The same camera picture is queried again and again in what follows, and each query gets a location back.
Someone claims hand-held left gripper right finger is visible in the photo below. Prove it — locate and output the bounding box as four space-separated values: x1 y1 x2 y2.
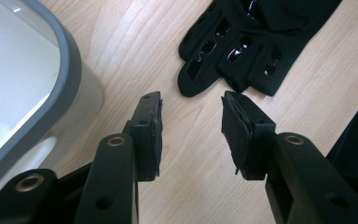
220 91 277 181

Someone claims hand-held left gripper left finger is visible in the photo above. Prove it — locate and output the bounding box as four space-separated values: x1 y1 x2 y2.
121 91 163 183

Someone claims black glove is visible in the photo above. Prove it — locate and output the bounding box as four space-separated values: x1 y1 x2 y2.
176 0 344 98

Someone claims white basin with grey rim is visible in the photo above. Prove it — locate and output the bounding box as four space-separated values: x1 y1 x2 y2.
0 0 104 202

